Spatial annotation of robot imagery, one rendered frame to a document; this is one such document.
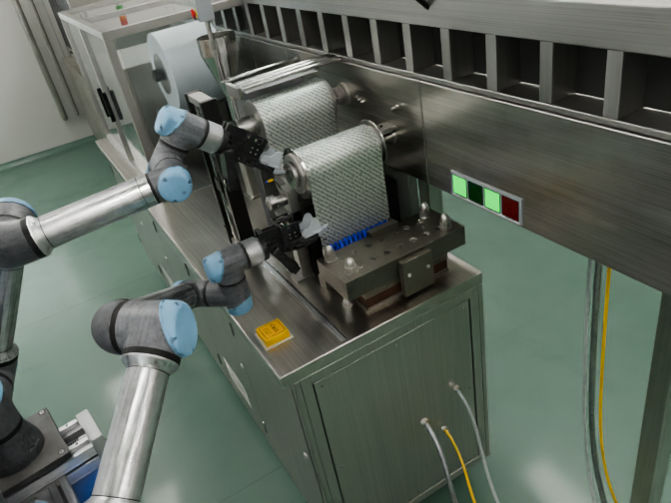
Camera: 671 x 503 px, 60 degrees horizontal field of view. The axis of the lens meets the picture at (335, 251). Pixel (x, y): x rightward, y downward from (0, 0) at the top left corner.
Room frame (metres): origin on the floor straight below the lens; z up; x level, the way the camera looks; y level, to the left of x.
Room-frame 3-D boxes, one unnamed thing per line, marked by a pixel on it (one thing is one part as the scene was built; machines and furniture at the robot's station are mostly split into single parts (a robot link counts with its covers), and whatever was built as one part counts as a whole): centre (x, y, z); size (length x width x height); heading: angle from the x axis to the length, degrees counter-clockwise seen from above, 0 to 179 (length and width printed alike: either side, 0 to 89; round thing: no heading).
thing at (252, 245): (1.37, 0.22, 1.11); 0.08 x 0.05 x 0.08; 25
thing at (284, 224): (1.40, 0.14, 1.12); 0.12 x 0.08 x 0.09; 115
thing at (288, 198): (1.51, 0.12, 1.05); 0.06 x 0.05 x 0.31; 115
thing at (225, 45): (2.20, 0.27, 1.50); 0.14 x 0.14 x 0.06
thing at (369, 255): (1.40, -0.16, 1.00); 0.40 x 0.16 x 0.06; 115
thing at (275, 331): (1.26, 0.21, 0.91); 0.07 x 0.07 x 0.02; 25
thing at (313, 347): (2.37, 0.42, 0.88); 2.52 x 0.66 x 0.04; 25
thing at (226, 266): (1.33, 0.29, 1.11); 0.11 x 0.08 x 0.09; 115
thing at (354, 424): (2.38, 0.41, 0.43); 2.52 x 0.64 x 0.86; 25
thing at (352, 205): (1.50, -0.07, 1.11); 0.23 x 0.01 x 0.18; 115
